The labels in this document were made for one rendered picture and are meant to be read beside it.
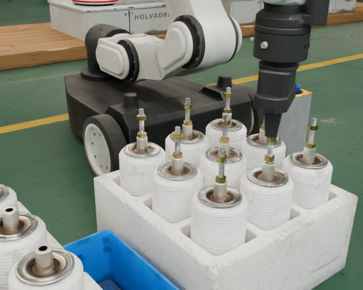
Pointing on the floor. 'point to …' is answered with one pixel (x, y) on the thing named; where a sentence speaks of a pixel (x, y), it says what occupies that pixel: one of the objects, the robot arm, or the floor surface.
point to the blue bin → (116, 263)
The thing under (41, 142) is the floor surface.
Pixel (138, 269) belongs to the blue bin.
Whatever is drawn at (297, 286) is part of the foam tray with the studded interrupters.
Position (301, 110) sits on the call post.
